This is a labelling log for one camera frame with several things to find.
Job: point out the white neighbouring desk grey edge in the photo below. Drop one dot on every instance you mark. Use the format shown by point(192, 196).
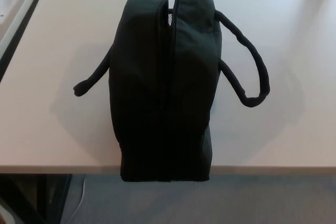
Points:
point(15, 1)

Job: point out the black desk leg frame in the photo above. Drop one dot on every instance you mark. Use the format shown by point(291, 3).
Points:
point(39, 197)

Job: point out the black fabric lunch bag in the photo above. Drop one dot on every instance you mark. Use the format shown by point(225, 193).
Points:
point(147, 82)

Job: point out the light grey rounded object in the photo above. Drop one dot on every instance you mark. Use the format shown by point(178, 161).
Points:
point(3, 214)

